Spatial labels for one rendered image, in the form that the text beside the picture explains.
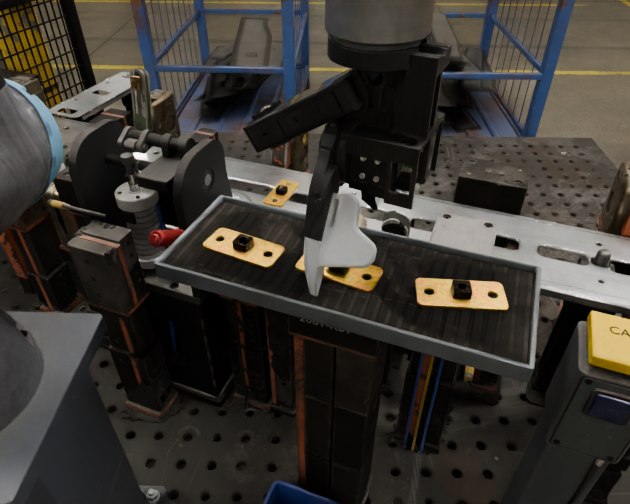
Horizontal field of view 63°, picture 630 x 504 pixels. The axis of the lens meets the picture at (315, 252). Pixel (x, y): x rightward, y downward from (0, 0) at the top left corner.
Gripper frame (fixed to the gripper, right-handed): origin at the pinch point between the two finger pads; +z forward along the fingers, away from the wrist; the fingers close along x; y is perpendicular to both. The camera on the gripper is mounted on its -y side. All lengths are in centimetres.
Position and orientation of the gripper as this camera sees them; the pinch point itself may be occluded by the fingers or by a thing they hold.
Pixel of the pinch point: (341, 247)
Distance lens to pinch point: 50.3
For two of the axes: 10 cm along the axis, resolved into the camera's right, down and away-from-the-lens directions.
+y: 9.0, 2.8, -3.4
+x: 4.4, -5.6, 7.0
